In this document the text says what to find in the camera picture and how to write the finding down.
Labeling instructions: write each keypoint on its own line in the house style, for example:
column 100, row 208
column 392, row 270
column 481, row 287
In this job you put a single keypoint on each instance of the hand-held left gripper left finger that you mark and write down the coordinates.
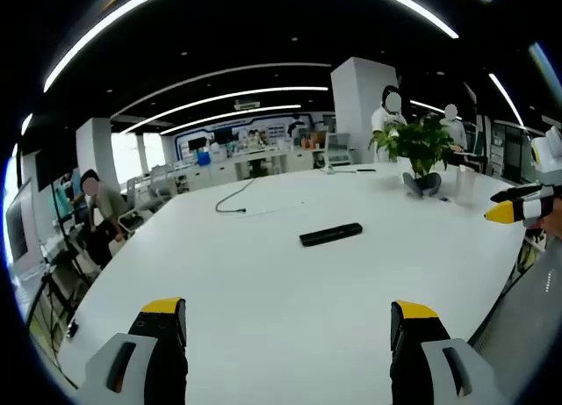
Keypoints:
column 131, row 365

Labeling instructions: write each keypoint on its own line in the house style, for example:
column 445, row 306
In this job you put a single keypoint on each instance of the black remote control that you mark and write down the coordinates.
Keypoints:
column 330, row 234

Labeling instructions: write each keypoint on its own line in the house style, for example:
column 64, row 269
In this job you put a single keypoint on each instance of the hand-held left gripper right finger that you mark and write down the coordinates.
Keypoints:
column 434, row 370

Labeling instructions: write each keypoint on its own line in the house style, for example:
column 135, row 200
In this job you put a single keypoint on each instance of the green potted plant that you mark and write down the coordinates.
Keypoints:
column 417, row 146

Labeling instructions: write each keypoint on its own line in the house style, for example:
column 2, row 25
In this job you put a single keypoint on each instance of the person's right hand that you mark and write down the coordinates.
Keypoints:
column 555, row 222

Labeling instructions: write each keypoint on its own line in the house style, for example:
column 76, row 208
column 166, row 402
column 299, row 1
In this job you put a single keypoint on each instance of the clear glass cup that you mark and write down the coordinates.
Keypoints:
column 465, row 185

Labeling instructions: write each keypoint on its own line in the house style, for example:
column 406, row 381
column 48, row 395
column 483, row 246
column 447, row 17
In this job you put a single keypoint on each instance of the black pen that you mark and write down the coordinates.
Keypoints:
column 365, row 170

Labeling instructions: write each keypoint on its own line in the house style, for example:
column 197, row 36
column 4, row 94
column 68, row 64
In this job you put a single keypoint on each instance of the small black phone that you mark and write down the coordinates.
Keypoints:
column 72, row 328

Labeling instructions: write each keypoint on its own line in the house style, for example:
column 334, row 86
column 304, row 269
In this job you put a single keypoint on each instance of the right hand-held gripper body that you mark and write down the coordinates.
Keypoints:
column 549, row 159

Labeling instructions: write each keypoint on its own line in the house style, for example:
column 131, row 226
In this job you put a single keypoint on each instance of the blue bin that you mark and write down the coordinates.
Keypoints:
column 203, row 159

